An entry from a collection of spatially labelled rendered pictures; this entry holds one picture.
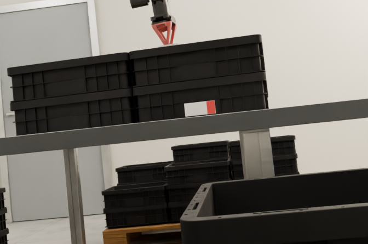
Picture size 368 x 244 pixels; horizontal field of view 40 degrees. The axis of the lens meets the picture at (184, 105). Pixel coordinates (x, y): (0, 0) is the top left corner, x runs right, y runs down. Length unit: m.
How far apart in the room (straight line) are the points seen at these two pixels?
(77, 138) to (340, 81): 3.90
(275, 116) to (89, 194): 3.96
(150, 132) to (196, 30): 3.77
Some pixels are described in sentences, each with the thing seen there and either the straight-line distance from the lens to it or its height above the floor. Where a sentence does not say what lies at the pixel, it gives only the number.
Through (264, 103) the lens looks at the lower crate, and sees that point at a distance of 1.46.
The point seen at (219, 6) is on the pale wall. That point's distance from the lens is 4.85.
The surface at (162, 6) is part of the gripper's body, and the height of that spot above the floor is 1.10.
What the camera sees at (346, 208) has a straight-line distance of 0.42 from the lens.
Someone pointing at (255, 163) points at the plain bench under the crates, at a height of 0.59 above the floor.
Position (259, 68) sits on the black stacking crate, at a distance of 1.46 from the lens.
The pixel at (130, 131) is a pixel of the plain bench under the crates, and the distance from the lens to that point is 1.08.
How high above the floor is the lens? 0.66
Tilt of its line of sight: 3 degrees up
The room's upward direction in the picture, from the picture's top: 6 degrees counter-clockwise
